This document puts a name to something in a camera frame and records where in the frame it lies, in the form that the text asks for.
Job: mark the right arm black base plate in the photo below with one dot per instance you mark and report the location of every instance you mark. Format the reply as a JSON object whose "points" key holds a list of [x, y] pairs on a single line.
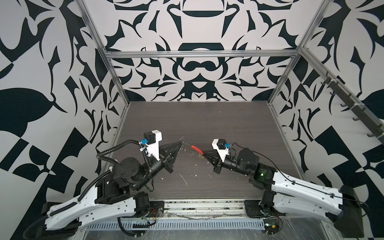
{"points": [[255, 210]]}

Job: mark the right aluminium corner post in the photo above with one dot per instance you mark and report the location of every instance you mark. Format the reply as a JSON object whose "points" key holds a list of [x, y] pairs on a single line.
{"points": [[314, 24]]}

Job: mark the aluminium corner post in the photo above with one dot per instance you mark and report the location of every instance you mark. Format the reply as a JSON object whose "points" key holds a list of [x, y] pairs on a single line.
{"points": [[86, 16], [314, 24]]}

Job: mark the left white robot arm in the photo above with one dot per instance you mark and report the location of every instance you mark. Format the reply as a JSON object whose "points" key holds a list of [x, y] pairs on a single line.
{"points": [[115, 194]]}

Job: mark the white slotted cable duct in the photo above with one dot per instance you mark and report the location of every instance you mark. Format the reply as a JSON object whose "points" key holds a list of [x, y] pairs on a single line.
{"points": [[204, 224]]}

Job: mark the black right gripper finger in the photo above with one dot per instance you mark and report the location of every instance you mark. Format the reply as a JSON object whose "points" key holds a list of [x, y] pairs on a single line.
{"points": [[213, 160], [211, 153]]}

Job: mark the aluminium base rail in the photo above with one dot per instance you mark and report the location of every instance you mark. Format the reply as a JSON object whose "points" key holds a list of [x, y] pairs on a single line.
{"points": [[203, 208]]}

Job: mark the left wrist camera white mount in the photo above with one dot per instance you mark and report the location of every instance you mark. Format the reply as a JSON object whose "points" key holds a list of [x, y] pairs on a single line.
{"points": [[149, 145]]}

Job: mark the red capped key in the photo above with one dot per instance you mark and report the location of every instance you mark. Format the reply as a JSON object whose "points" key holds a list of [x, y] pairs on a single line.
{"points": [[195, 149]]}

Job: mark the aluminium horizontal frame bar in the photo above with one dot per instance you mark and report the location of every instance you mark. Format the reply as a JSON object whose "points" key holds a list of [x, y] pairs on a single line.
{"points": [[201, 54]]}

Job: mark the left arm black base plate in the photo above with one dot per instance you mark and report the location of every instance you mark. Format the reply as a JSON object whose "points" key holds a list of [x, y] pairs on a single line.
{"points": [[156, 208]]}

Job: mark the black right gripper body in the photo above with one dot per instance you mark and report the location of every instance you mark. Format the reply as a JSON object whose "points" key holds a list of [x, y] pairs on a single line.
{"points": [[218, 168]]}

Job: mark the grey wall hook rack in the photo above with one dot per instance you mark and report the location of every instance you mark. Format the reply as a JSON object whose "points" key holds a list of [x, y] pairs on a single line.
{"points": [[351, 102]]}

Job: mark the green lit circuit board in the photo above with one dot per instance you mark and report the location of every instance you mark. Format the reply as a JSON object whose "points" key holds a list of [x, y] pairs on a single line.
{"points": [[272, 226]]}

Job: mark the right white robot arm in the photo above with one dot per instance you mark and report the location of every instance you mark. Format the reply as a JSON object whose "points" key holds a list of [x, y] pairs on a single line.
{"points": [[289, 195]]}

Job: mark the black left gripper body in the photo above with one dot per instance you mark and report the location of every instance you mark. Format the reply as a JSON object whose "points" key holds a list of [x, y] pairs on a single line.
{"points": [[163, 160]]}

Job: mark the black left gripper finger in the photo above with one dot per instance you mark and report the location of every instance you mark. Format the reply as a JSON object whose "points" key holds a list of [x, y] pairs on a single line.
{"points": [[172, 147], [173, 156]]}

